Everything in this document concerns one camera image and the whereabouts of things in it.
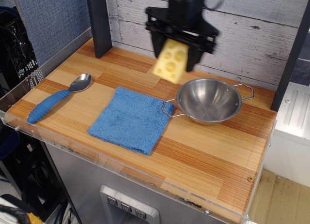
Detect clear acrylic table guard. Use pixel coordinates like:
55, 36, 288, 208
0, 38, 276, 224

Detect folded blue cloth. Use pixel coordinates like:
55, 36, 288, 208
88, 87, 174, 155

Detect blue fabric partition panel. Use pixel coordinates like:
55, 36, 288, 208
15, 0, 92, 66

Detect black wire crate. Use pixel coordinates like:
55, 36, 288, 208
0, 6, 38, 95

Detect dark grey post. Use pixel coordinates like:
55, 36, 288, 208
270, 0, 310, 111
87, 0, 112, 58

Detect yellow plastic cheese wedge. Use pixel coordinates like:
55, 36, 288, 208
152, 39, 189, 84

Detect steel bowl with wire handles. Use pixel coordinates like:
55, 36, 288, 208
162, 78, 255, 125

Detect grey dispenser control panel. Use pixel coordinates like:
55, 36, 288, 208
100, 185, 160, 224

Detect white ribbed side unit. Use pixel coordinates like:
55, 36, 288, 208
263, 82, 310, 187

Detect yellow object bottom left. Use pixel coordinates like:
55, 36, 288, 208
27, 213, 44, 224

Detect blue handled metal spoon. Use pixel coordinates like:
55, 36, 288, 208
27, 73, 92, 123

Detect dark grey right post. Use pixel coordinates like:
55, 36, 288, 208
270, 0, 310, 111

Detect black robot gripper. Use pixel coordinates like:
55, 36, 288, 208
145, 0, 219, 72

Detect dark grey left post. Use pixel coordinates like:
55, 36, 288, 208
87, 0, 112, 58

